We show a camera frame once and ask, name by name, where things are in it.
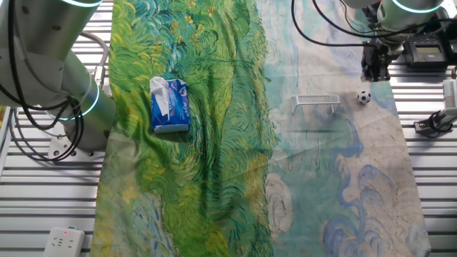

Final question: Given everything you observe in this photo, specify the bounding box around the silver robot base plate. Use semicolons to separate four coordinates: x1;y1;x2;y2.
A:
47;123;106;161

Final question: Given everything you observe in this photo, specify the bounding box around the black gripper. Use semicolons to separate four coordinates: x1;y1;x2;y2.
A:
361;41;393;83

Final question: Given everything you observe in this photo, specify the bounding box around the grey robot hose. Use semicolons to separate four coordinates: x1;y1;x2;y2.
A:
80;31;110;90

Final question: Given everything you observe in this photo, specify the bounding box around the white mesh toy goal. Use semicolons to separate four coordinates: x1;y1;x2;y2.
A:
291;94;341;116

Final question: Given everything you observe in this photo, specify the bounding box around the blue tissue pack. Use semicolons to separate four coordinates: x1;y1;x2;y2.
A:
149;76;191;135

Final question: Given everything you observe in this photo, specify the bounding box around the small black white soccer ball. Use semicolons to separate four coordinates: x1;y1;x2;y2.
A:
356;90;372;106

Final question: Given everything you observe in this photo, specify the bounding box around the black desk phone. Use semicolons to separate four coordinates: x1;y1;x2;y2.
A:
403;31;457;69

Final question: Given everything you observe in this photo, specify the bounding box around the green blue painted cloth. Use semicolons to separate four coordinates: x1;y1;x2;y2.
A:
89;0;432;257

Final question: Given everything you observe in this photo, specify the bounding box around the black base cable bundle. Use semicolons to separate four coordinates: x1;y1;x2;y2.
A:
0;0;86;164

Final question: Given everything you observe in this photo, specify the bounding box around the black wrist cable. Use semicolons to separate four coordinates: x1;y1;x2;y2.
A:
291;0;457;48

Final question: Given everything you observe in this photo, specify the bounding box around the white power strip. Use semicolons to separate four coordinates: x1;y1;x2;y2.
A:
42;226;86;257

